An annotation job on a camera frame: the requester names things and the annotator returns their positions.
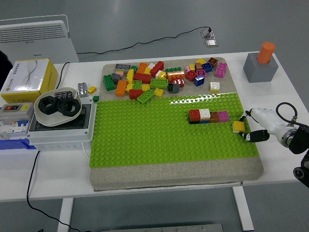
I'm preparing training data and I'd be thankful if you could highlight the thin black cable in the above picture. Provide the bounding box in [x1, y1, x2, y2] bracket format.
[56, 62, 71, 89]

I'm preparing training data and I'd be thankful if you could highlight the shiny blue building brick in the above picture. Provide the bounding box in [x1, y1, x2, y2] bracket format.
[193, 75, 206, 87]

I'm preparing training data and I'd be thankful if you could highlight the open metal floor socket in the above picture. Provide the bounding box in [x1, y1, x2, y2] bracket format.
[200, 29, 216, 40]

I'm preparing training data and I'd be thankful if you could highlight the white panel heater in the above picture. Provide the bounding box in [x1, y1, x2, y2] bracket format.
[0, 14, 80, 64]

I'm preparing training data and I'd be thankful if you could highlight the grey cube block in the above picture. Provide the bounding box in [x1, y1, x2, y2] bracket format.
[242, 53, 279, 84]

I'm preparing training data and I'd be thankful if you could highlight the green studded baseplate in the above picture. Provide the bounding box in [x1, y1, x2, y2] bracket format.
[89, 92, 260, 168]

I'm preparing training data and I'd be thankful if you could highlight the light grey building brick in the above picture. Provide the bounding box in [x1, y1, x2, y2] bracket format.
[77, 82, 88, 98]

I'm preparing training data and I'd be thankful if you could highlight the yellow and white carton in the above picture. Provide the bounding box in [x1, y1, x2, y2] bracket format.
[0, 58, 59, 103]

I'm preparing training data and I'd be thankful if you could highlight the person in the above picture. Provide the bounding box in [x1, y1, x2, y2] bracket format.
[0, 50, 14, 90]

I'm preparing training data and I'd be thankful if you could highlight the small black terminal block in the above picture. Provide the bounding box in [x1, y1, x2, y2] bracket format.
[54, 90, 74, 100]

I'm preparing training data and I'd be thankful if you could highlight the lime green long brick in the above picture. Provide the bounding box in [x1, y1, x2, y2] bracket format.
[150, 78, 169, 90]
[137, 89, 156, 104]

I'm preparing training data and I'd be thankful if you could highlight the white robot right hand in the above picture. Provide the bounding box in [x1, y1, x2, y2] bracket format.
[238, 108, 291, 144]

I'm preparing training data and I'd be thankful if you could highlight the blue plastic box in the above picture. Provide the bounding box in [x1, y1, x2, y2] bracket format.
[0, 138, 37, 151]

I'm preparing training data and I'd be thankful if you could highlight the orange cylinder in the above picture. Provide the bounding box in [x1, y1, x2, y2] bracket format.
[256, 42, 276, 65]

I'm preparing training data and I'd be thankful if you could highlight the yellow square building brick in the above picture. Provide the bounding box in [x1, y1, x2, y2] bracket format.
[232, 120, 246, 134]

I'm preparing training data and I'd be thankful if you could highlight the white bowl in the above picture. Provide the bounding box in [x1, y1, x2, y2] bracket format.
[34, 87, 83, 128]

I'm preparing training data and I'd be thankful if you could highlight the shiny orange building brick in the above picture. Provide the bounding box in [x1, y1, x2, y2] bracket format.
[167, 71, 185, 82]

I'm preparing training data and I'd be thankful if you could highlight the grey push-button switch box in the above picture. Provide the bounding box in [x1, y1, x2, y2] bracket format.
[0, 101, 35, 122]

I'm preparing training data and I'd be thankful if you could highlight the dark green long brick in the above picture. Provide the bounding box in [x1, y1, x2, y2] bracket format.
[103, 74, 116, 92]

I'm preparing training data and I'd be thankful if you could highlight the large black hex nut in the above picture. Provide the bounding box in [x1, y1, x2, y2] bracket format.
[56, 99, 78, 117]
[39, 95, 58, 115]

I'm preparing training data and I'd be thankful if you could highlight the white and blue circuit breaker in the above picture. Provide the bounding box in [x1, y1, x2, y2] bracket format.
[0, 119, 31, 141]

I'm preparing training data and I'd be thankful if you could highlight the black floor power cable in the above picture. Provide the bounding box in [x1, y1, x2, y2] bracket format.
[76, 26, 213, 55]

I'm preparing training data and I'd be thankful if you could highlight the grey electrical enclosure box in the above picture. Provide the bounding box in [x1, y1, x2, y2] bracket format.
[26, 103, 94, 151]

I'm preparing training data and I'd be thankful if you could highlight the hanging black cable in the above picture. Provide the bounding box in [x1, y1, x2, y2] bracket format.
[26, 150, 83, 232]

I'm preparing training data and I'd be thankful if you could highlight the grey-brown mat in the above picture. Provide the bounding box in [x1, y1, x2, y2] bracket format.
[90, 57, 264, 192]

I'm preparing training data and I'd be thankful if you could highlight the pink long building brick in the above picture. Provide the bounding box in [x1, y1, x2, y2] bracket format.
[214, 62, 228, 79]

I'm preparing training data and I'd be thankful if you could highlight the yellow curved building brick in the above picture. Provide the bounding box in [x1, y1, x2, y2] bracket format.
[126, 69, 135, 85]

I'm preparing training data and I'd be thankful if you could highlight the red long building brick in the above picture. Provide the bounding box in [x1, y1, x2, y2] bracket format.
[133, 72, 153, 84]

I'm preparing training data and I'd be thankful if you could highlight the white table leg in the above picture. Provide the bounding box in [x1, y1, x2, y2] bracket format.
[57, 198, 74, 232]
[232, 187, 255, 232]

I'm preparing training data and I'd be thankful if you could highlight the grey flat building brick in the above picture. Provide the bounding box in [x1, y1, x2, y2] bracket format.
[114, 63, 132, 72]

